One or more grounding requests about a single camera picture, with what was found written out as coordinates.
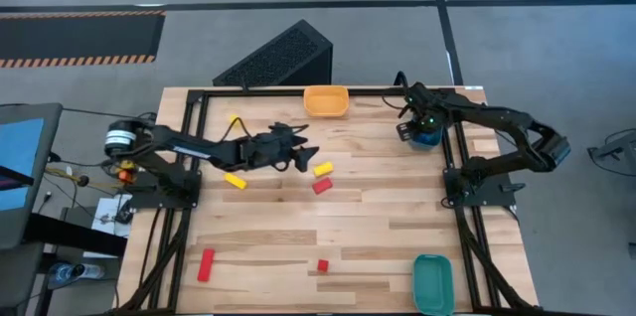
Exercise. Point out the black metal table frame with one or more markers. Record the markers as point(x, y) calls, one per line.
point(268, 92)

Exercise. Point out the long yellow block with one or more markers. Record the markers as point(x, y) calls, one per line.
point(235, 181)

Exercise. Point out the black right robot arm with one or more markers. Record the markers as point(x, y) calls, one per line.
point(497, 117)

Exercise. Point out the laptop with blue screen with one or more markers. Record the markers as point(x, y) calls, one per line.
point(20, 157)

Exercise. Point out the black stand foot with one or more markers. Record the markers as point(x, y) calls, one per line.
point(618, 149)

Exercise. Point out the clear water bottle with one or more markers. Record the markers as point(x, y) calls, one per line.
point(74, 272)

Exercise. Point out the orange plastic bin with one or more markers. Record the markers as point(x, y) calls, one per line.
point(326, 101)

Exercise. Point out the black side desk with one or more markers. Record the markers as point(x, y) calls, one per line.
point(69, 236)

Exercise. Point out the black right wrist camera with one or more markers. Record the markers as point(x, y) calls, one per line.
point(405, 132)

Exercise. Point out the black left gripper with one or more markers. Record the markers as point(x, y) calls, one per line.
point(266, 152)

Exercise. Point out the black mesh computer case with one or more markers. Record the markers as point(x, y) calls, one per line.
point(283, 55)

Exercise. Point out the green plastic bin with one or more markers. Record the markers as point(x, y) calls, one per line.
point(433, 286)

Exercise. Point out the red cube block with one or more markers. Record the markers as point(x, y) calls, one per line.
point(323, 266)

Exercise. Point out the short yellow block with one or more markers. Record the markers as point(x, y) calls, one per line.
point(323, 169)

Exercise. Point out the white paper sheet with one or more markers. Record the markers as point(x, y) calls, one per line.
point(107, 209)

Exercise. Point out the short red block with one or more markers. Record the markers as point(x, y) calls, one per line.
point(323, 186)

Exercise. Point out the long red block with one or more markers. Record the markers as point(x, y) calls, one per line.
point(206, 265)

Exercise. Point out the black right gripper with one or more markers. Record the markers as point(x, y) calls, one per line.
point(422, 107)

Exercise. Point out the yellow cube block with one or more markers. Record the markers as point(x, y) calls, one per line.
point(233, 118)

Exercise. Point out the blue plastic bin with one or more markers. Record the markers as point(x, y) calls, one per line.
point(431, 146)

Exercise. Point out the black hazard-striped floor mat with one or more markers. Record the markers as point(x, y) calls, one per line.
point(74, 38)

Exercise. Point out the orange plug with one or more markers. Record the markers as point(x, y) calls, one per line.
point(124, 175)

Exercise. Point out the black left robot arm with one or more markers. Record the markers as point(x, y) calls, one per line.
point(174, 144)

